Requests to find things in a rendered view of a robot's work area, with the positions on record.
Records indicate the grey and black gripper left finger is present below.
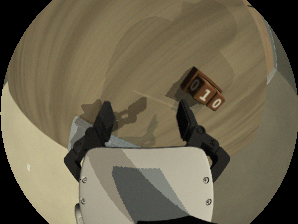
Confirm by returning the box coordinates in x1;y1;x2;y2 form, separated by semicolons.
64;101;115;183

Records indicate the brown number cube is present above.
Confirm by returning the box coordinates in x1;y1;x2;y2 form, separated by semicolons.
206;85;225;111
187;74;216;105

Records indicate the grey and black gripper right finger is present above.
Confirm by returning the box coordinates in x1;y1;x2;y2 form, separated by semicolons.
176;99;230;183

